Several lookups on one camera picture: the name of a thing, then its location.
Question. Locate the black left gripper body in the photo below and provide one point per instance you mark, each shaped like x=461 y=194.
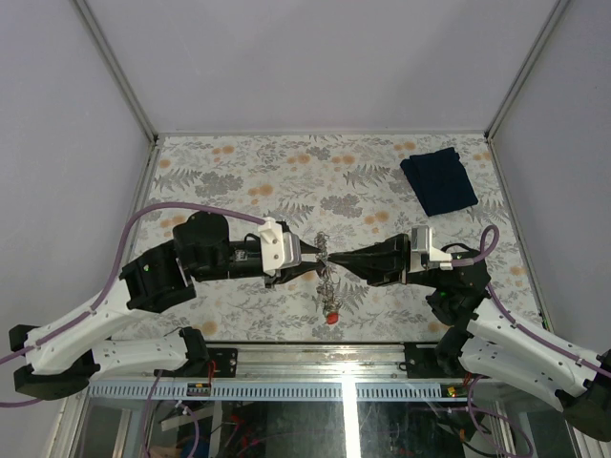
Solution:
x=270 y=281

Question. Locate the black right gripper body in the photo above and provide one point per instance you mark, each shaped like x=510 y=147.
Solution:
x=409 y=261

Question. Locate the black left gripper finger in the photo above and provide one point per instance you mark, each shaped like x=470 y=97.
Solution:
x=294 y=272
x=308 y=249

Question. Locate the large metal keyring disc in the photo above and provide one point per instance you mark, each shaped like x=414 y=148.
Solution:
x=326 y=299

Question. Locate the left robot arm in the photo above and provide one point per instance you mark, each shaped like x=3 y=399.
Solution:
x=63 y=357

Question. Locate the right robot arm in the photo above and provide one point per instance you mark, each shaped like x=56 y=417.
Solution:
x=483 y=336

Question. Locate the red key tag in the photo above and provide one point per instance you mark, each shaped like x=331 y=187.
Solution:
x=332 y=318

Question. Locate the dark blue folded cloth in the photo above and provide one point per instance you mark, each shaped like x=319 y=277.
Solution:
x=440 y=182

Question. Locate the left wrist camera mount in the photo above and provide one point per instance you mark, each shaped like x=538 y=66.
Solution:
x=279 y=248

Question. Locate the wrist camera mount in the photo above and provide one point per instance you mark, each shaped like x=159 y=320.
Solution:
x=279 y=248
x=423 y=255

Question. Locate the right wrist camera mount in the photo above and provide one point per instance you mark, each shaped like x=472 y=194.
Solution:
x=423 y=255

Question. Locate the metal base rail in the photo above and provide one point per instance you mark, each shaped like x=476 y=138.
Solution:
x=322 y=362

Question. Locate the white slotted cable duct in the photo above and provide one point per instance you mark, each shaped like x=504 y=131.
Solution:
x=285 y=391

